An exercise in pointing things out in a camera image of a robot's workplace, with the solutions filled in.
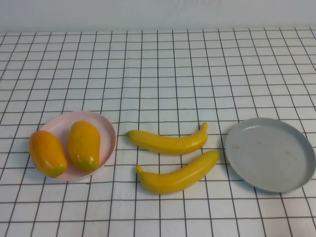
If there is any slim yellow banana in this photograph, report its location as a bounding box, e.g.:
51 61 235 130
125 121 209 156

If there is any thick yellow banana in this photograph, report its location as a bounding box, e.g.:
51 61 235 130
135 149 220 195

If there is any yellow mango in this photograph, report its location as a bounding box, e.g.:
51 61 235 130
68 120 101 172

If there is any orange-tinted mango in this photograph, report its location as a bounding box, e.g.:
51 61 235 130
29 130 69 178

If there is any pink round plate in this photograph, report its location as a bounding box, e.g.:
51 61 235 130
30 110 117 183

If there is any grey round plate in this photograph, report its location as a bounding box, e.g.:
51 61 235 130
224 117 316 193

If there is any white grid-pattern tablecloth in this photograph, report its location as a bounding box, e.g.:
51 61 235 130
0 27 316 237

